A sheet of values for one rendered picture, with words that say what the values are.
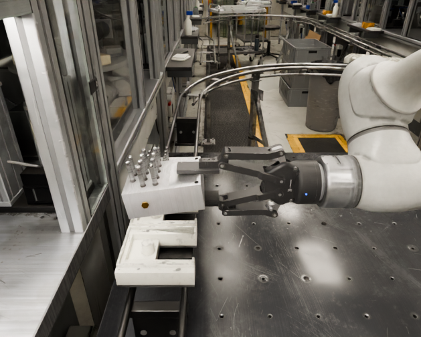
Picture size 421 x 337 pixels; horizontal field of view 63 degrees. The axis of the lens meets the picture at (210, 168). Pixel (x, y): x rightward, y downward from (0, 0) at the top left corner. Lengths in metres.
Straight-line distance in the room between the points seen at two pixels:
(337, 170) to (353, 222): 0.57
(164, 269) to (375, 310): 0.50
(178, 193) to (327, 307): 0.48
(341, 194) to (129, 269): 0.38
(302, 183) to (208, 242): 0.48
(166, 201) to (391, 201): 0.35
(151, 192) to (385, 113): 0.40
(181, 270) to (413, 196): 0.40
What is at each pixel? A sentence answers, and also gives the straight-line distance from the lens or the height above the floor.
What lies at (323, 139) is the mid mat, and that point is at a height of 0.01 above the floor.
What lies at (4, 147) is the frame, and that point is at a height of 1.04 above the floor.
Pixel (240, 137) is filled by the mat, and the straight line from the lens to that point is 3.23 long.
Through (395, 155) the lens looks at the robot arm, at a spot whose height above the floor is 1.09.
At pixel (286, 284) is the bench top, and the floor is 0.68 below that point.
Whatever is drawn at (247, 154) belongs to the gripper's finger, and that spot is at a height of 1.09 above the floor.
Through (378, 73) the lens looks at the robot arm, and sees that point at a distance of 0.65.
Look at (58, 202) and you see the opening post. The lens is 0.67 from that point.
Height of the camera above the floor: 1.33
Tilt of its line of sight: 29 degrees down
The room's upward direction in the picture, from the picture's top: straight up
